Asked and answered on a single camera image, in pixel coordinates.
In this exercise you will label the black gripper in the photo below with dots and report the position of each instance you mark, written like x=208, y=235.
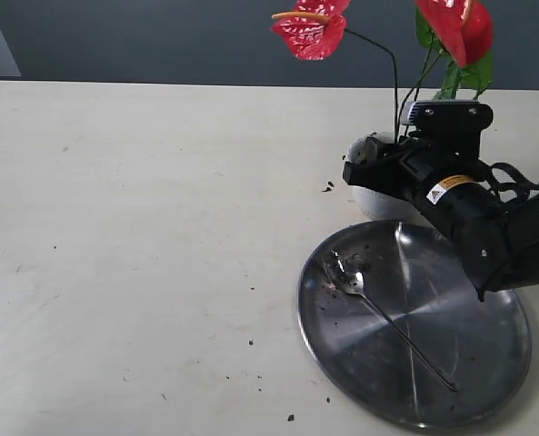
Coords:
x=446, y=187

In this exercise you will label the stainless steel spoon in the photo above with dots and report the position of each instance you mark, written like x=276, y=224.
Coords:
x=349, y=279

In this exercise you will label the red anthurium flower stem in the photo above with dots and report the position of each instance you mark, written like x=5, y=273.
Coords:
x=460, y=32

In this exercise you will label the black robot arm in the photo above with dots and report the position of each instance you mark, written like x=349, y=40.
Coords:
x=519, y=267

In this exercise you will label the white plastic flower pot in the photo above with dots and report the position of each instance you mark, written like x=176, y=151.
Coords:
x=377, y=206

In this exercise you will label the round stainless steel plate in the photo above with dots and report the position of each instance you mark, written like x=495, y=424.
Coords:
x=412, y=273

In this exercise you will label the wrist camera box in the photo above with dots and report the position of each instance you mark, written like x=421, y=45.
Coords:
x=453, y=124

